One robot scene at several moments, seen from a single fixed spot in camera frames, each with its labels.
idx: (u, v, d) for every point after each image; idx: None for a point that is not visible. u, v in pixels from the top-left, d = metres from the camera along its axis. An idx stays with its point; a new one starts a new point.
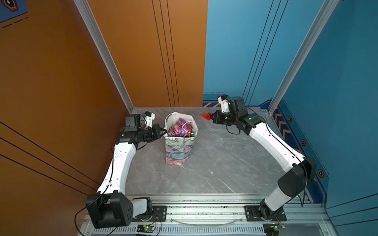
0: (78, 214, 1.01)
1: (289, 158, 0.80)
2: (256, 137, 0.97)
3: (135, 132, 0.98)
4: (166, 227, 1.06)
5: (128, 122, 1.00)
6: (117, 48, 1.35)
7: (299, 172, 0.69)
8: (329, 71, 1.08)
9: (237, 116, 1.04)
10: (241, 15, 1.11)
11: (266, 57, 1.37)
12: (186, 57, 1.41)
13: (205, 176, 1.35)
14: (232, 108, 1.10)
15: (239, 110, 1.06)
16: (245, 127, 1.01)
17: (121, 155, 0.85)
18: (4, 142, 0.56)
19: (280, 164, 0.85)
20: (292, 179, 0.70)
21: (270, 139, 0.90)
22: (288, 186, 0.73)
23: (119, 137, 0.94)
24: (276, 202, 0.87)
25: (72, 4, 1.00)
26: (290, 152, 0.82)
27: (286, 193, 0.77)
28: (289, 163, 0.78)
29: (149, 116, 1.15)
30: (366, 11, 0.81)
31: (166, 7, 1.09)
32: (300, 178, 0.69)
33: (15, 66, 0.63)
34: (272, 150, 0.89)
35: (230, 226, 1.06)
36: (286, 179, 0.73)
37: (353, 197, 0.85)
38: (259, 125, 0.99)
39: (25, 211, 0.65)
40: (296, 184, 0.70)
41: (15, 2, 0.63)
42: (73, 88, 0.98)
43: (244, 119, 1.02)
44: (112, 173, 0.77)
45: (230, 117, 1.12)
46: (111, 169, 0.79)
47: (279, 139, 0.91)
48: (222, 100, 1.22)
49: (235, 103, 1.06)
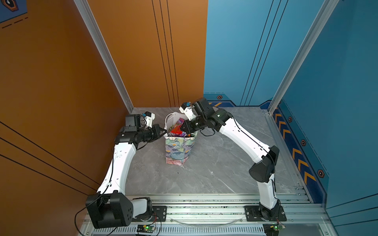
0: (78, 214, 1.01)
1: (258, 150, 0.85)
2: (226, 134, 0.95)
3: (135, 132, 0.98)
4: (166, 227, 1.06)
5: (128, 121, 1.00)
6: (116, 48, 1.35)
7: (267, 162, 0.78)
8: (328, 71, 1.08)
9: (205, 116, 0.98)
10: (241, 15, 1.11)
11: (266, 58, 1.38)
12: (186, 56, 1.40)
13: (205, 176, 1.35)
14: (198, 111, 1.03)
15: (205, 110, 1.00)
16: (215, 125, 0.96)
17: (121, 155, 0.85)
18: (4, 143, 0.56)
19: (250, 157, 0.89)
20: (261, 168, 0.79)
21: (238, 135, 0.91)
22: (258, 174, 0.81)
23: (119, 137, 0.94)
24: (267, 197, 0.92)
25: (72, 4, 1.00)
26: (258, 145, 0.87)
27: (257, 180, 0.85)
28: (258, 156, 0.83)
29: (149, 116, 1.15)
30: (367, 11, 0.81)
31: (166, 7, 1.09)
32: (268, 166, 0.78)
33: (15, 65, 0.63)
34: (242, 145, 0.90)
35: (230, 227, 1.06)
36: (255, 167, 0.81)
37: (353, 197, 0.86)
38: (229, 122, 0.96)
39: (25, 211, 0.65)
40: (265, 172, 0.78)
41: (15, 2, 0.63)
42: (72, 88, 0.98)
43: (212, 116, 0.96)
44: (112, 173, 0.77)
45: (199, 120, 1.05)
46: (111, 169, 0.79)
47: (247, 133, 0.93)
48: (184, 109, 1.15)
49: (199, 104, 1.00)
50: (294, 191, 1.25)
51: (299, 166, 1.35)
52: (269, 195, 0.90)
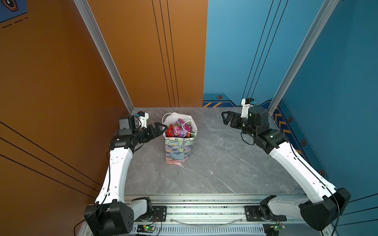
0: (78, 220, 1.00)
1: (319, 188, 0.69)
2: (277, 158, 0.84)
3: (130, 135, 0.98)
4: (166, 227, 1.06)
5: (122, 125, 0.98)
6: (116, 48, 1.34)
7: (330, 206, 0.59)
8: (329, 70, 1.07)
9: (258, 131, 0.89)
10: (240, 16, 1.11)
11: (266, 57, 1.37)
12: (185, 57, 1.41)
13: (205, 176, 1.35)
14: (252, 121, 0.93)
15: (261, 125, 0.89)
16: (266, 145, 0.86)
17: (118, 162, 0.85)
18: (3, 142, 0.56)
19: (305, 192, 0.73)
20: (319, 211, 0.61)
21: (294, 163, 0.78)
22: (314, 217, 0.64)
23: (114, 142, 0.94)
24: (281, 210, 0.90)
25: (72, 4, 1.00)
26: (319, 181, 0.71)
27: (309, 223, 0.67)
28: (320, 194, 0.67)
29: (142, 116, 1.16)
30: (367, 10, 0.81)
31: (166, 7, 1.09)
32: (331, 212, 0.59)
33: (15, 66, 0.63)
34: (297, 175, 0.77)
35: (230, 227, 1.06)
36: (312, 209, 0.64)
37: (354, 196, 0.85)
38: (282, 146, 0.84)
39: (26, 211, 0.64)
40: (323, 216, 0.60)
41: (15, 2, 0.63)
42: (72, 88, 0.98)
43: (265, 136, 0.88)
44: (110, 181, 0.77)
45: (248, 127, 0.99)
46: (109, 177, 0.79)
47: (305, 163, 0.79)
48: (245, 103, 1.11)
49: (258, 117, 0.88)
50: (294, 191, 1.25)
51: None
52: (285, 210, 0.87)
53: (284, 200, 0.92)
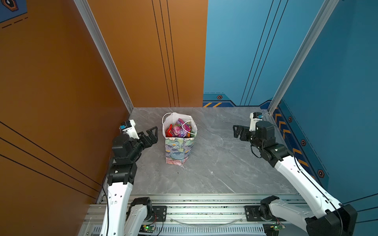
0: (78, 219, 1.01)
1: (322, 201, 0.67)
2: (282, 171, 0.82)
3: (130, 163, 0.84)
4: (166, 227, 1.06)
5: (118, 153, 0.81)
6: (116, 47, 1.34)
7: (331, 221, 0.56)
8: (329, 71, 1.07)
9: (264, 144, 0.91)
10: (240, 16, 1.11)
11: (266, 57, 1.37)
12: (185, 57, 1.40)
13: (205, 176, 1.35)
14: (259, 134, 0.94)
15: (267, 138, 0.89)
16: (270, 159, 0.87)
17: (116, 201, 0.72)
18: (4, 142, 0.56)
19: (310, 207, 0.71)
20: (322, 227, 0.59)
21: (297, 177, 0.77)
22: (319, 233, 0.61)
23: (111, 175, 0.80)
24: (282, 214, 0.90)
25: (72, 4, 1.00)
26: (324, 196, 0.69)
27: None
28: (322, 208, 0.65)
29: (131, 127, 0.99)
30: (367, 10, 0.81)
31: (166, 7, 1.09)
32: (334, 227, 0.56)
33: (15, 66, 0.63)
34: (301, 190, 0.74)
35: (230, 226, 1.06)
36: (316, 224, 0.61)
37: (354, 197, 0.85)
38: (287, 159, 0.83)
39: (26, 211, 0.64)
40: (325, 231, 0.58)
41: (15, 2, 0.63)
42: (72, 88, 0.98)
43: (270, 149, 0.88)
44: (109, 226, 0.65)
45: (255, 140, 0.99)
46: (107, 221, 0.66)
47: (308, 177, 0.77)
48: (253, 118, 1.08)
49: (264, 131, 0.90)
50: (294, 191, 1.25)
51: None
52: (285, 215, 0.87)
53: (289, 206, 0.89)
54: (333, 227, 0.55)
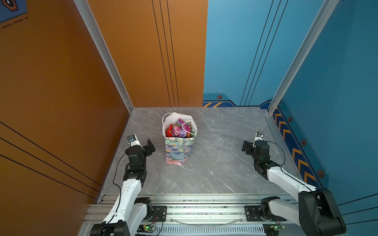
0: (78, 219, 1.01)
1: (299, 187, 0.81)
2: (271, 177, 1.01)
3: (141, 169, 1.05)
4: (166, 227, 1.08)
5: (133, 160, 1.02)
6: (116, 47, 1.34)
7: (308, 198, 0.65)
8: (329, 71, 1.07)
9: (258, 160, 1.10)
10: (241, 16, 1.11)
11: (266, 57, 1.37)
12: (185, 56, 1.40)
13: (205, 176, 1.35)
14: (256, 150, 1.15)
15: (262, 155, 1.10)
16: (263, 172, 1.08)
17: (128, 189, 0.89)
18: (4, 143, 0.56)
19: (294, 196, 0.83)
20: (304, 209, 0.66)
21: (281, 175, 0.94)
22: (306, 220, 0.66)
23: (127, 176, 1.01)
24: (282, 211, 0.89)
25: (72, 4, 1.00)
26: (301, 183, 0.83)
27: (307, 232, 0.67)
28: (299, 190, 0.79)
29: (137, 139, 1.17)
30: (367, 11, 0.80)
31: (166, 6, 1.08)
32: (310, 204, 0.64)
33: (15, 66, 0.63)
34: (286, 185, 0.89)
35: (230, 226, 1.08)
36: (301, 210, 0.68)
37: (354, 197, 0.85)
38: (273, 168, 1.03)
39: (25, 212, 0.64)
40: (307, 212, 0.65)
41: (15, 2, 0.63)
42: (72, 88, 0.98)
43: (263, 164, 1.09)
44: (119, 204, 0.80)
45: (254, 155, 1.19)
46: (118, 200, 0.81)
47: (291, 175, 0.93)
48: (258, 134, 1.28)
49: (259, 148, 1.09)
50: None
51: (299, 166, 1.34)
52: (285, 212, 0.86)
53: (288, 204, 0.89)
54: (308, 204, 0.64)
